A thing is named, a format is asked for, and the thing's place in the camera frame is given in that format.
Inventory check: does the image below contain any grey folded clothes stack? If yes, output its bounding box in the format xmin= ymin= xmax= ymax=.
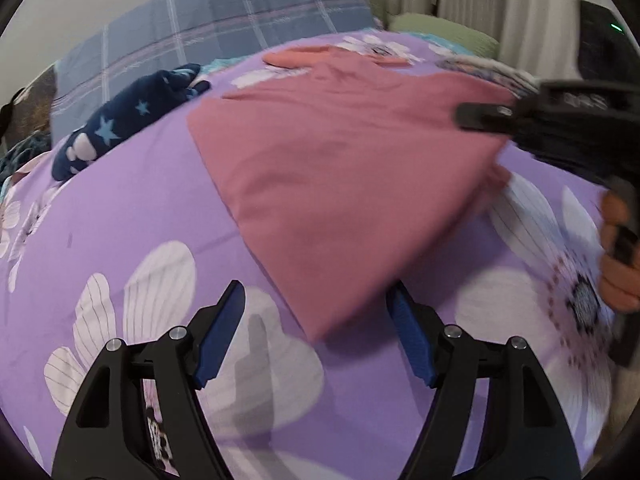
xmin=436 ymin=54 xmax=540 ymax=99

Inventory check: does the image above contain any person's right hand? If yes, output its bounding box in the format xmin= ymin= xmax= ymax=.
xmin=598 ymin=190 xmax=640 ymax=313

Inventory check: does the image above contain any purple floral bedspread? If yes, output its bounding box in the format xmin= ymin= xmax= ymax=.
xmin=1 ymin=32 xmax=612 ymax=479

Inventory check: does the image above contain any orange folded garment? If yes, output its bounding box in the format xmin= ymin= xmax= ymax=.
xmin=262 ymin=46 xmax=410 ymax=70

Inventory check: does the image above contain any navy star-pattern folded garment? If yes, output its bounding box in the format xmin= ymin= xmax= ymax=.
xmin=51 ymin=64 xmax=210 ymax=182

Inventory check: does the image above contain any blue plaid quilt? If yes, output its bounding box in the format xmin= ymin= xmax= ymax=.
xmin=50 ymin=0 xmax=376 ymax=142

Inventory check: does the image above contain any green pillow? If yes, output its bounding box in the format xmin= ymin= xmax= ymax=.
xmin=387 ymin=13 xmax=499 ymax=60

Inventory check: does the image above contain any brown patterned bedding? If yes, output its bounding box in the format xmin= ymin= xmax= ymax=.
xmin=0 ymin=65 xmax=58 ymax=155

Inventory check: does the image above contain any pink long-sleeve shirt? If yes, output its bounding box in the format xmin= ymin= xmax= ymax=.
xmin=188 ymin=52 xmax=513 ymax=340

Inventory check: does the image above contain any dark teal knit blanket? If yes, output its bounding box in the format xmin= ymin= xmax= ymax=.
xmin=1 ymin=130 xmax=52 ymax=200

